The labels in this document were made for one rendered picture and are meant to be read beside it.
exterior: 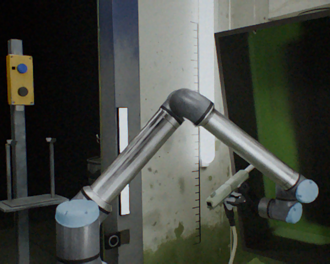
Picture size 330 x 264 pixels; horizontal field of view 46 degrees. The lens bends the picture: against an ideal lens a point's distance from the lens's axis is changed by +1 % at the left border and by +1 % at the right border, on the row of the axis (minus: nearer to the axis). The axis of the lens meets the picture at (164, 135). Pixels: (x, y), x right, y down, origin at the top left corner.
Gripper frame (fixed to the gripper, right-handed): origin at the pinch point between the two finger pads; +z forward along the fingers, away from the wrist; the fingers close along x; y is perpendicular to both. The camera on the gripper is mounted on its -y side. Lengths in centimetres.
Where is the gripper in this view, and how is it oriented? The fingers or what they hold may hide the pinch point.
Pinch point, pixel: (224, 196)
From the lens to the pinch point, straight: 193.1
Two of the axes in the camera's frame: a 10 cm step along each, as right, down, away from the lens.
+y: 2.7, 9.0, 3.4
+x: 6.3, -4.4, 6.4
